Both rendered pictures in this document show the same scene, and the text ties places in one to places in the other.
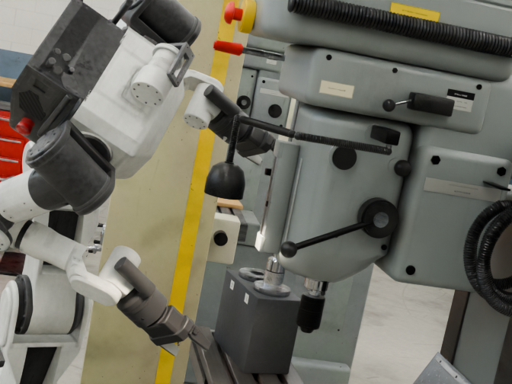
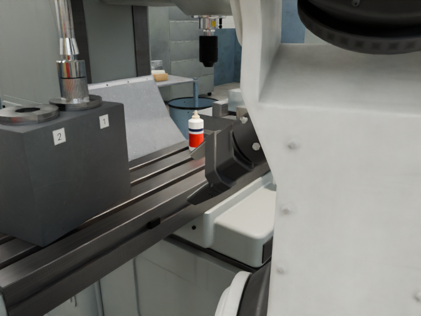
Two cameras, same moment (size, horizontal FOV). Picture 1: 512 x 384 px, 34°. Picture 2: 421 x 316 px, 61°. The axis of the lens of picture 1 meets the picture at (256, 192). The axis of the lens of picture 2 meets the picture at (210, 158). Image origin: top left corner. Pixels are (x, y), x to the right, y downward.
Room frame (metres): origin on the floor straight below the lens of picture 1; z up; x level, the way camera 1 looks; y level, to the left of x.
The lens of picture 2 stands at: (2.15, 0.57, 1.29)
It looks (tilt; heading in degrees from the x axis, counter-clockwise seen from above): 20 degrees down; 230
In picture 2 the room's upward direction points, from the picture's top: straight up
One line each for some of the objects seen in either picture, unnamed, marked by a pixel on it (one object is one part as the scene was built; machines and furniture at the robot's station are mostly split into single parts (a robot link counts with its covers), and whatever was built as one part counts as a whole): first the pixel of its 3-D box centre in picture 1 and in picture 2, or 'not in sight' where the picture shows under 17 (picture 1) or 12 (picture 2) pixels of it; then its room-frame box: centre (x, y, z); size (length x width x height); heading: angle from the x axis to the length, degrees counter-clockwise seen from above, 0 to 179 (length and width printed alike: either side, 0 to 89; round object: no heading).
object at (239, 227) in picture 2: not in sight; (208, 196); (1.55, -0.15, 0.83); 0.50 x 0.35 x 0.12; 103
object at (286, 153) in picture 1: (277, 196); not in sight; (1.53, -0.04, 1.45); 0.04 x 0.04 x 0.21; 13
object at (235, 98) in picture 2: not in sight; (240, 100); (1.40, -0.18, 1.08); 0.06 x 0.05 x 0.06; 11
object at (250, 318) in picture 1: (257, 318); (62, 159); (1.97, -0.06, 1.07); 0.22 x 0.12 x 0.20; 24
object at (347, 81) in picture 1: (379, 88); not in sight; (1.56, -0.19, 1.68); 0.34 x 0.24 x 0.10; 103
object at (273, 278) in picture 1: (274, 274); (73, 82); (1.92, -0.08, 1.19); 0.05 x 0.05 x 0.06
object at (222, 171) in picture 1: (226, 178); not in sight; (1.48, 0.06, 1.47); 0.07 x 0.07 x 0.06
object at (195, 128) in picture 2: not in sight; (195, 130); (1.57, -0.18, 1.02); 0.04 x 0.04 x 0.11
